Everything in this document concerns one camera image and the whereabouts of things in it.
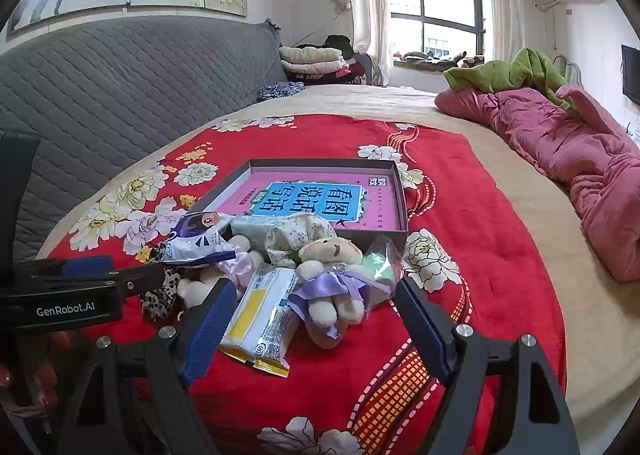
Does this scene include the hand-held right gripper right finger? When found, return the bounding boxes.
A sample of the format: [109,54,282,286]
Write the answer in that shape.
[395,276,583,455]

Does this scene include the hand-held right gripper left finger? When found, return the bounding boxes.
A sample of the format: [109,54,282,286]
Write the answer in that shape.
[57,277,238,455]

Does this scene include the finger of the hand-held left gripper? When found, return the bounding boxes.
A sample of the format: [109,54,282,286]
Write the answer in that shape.
[101,262,167,298]
[10,256,115,281]

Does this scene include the leopard print scrunchie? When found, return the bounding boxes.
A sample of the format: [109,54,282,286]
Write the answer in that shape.
[141,242,182,322]

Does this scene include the teddy bear with pink dress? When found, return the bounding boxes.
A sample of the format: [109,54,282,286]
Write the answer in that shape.
[177,235,266,311]

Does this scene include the yellow and white wipes packet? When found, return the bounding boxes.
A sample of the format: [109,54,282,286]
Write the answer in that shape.
[220,265,306,378]

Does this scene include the blue and white packet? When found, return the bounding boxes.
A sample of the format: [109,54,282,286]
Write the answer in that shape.
[162,212,238,268]

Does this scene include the green puff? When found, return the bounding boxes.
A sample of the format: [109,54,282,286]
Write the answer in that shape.
[362,235,405,321]

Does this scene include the mint green tissue pack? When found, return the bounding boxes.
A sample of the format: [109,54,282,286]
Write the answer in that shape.
[232,215,281,253]

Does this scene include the teddy bear with purple dress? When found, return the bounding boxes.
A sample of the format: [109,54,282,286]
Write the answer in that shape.
[287,235,371,350]

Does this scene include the floral fabric scrunchie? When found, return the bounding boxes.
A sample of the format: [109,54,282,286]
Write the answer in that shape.
[265,214,338,268]

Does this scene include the brown cardboard box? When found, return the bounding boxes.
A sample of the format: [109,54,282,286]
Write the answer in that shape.
[192,158,411,250]

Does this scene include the person's left hand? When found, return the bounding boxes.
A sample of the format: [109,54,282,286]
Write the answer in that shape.
[0,332,66,411]

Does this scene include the red floral blanket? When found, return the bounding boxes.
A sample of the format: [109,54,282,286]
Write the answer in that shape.
[37,114,568,455]

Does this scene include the pink and blue book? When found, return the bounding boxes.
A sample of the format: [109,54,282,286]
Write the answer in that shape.
[212,170,406,232]

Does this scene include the grey quilted headboard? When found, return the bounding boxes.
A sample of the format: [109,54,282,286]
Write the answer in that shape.
[0,16,291,261]

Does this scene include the pink quilt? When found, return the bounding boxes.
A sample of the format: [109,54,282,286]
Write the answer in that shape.
[434,85,640,283]

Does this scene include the dark blue patterned cloth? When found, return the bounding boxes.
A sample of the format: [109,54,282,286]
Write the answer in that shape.
[257,81,305,103]

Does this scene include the dark red clothes pile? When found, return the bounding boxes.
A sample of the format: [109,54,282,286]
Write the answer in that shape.
[287,52,373,86]

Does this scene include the pink folded blanket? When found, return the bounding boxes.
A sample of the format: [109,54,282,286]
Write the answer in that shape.
[281,60,347,77]

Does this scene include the window sill cushions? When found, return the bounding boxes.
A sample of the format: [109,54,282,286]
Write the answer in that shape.
[392,50,486,70]

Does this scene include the cream folded blanket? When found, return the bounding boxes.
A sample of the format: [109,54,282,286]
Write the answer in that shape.
[278,46,344,63]

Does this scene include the green blanket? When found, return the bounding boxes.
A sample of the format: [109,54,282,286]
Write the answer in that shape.
[443,48,583,116]

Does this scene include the metal chair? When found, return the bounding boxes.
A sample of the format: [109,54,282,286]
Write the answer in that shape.
[552,55,583,86]

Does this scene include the black television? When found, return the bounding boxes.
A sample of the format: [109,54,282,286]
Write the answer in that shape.
[621,44,640,106]

